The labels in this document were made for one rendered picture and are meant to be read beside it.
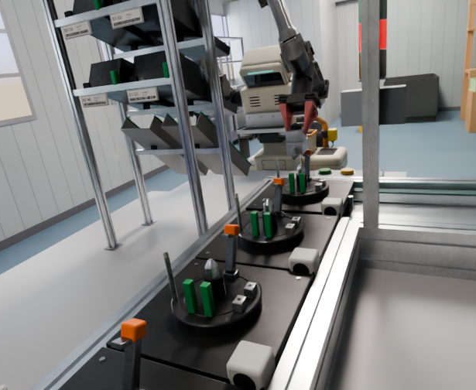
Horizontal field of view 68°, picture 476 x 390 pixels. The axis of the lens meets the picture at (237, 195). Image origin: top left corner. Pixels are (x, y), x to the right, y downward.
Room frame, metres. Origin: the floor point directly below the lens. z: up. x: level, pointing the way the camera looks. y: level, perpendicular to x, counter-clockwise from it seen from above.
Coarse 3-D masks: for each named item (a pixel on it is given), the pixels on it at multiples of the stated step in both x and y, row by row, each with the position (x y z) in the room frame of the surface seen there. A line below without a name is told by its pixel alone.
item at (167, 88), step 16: (144, 64) 0.93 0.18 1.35; (160, 64) 0.89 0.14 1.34; (192, 64) 0.94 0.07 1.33; (192, 80) 0.93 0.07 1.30; (208, 80) 0.98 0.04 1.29; (160, 96) 1.00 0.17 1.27; (192, 96) 0.95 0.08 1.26; (208, 96) 0.97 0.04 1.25; (208, 112) 1.10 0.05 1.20; (224, 112) 1.07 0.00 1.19
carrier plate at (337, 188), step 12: (288, 180) 1.04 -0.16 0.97; (336, 180) 0.98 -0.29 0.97; (348, 180) 0.96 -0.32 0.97; (264, 192) 0.96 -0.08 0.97; (336, 192) 0.88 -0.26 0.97; (348, 192) 0.87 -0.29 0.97; (252, 204) 0.88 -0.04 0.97; (288, 204) 0.84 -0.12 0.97; (300, 204) 0.83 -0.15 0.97; (312, 204) 0.82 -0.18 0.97
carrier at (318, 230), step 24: (240, 216) 0.68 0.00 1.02; (264, 216) 0.64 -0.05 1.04; (288, 216) 0.72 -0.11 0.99; (312, 216) 0.75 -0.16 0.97; (336, 216) 0.73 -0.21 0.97; (216, 240) 0.69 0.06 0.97; (240, 240) 0.66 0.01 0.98; (264, 240) 0.63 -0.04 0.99; (288, 240) 0.62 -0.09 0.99; (312, 240) 0.64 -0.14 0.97; (240, 264) 0.59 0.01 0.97; (264, 264) 0.57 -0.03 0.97; (288, 264) 0.56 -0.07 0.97; (312, 264) 0.52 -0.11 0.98
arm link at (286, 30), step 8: (264, 0) 1.33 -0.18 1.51; (272, 0) 1.25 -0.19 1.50; (280, 0) 1.23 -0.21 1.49; (272, 8) 1.23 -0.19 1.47; (280, 8) 1.20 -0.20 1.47; (280, 16) 1.17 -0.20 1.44; (288, 16) 1.15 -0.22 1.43; (280, 24) 1.14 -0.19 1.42; (288, 24) 1.12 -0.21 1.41; (280, 32) 1.11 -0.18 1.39; (288, 32) 1.09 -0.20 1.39; (296, 32) 1.07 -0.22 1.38; (280, 40) 1.08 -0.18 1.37; (288, 40) 1.07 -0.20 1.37; (280, 48) 1.06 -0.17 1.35
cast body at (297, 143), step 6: (294, 126) 0.90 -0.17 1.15; (300, 126) 0.90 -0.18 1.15; (288, 132) 0.90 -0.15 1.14; (294, 132) 0.89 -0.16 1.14; (300, 132) 0.88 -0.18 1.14; (288, 138) 0.90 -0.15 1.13; (294, 138) 0.89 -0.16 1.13; (300, 138) 0.88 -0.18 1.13; (306, 138) 0.93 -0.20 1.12; (288, 144) 0.89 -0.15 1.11; (294, 144) 0.89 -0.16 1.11; (300, 144) 0.88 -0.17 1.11; (306, 144) 0.92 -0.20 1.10; (288, 150) 0.89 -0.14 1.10; (294, 150) 0.87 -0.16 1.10; (300, 150) 0.88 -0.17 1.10
